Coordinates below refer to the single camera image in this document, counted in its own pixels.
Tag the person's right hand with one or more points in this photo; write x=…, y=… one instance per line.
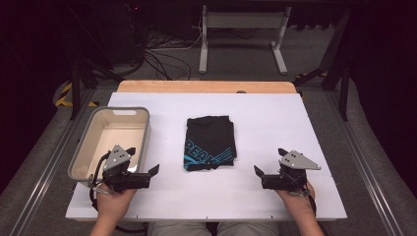
x=300, y=205

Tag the beige plastic basket grey rim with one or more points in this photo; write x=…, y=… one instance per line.
x=111, y=131

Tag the person's right leg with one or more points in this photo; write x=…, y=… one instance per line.
x=247, y=229

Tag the person's left leg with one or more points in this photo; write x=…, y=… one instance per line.
x=178, y=229

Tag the person's leg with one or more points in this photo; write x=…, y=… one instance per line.
x=247, y=229
x=178, y=229

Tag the black blue-print t-shirt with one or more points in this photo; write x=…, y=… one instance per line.
x=209, y=141

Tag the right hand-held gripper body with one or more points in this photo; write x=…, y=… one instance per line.
x=295, y=160

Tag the white metal desk frame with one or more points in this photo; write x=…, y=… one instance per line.
x=204, y=49

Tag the black metal stand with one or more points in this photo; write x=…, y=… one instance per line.
x=75, y=88
x=343, y=95

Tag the aluminium floor rail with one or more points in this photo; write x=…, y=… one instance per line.
x=364, y=170
x=46, y=177

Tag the yellow black hazard tape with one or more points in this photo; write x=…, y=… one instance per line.
x=64, y=98

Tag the person's left hand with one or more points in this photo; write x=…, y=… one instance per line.
x=113, y=203

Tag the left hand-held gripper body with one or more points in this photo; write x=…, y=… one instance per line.
x=116, y=159

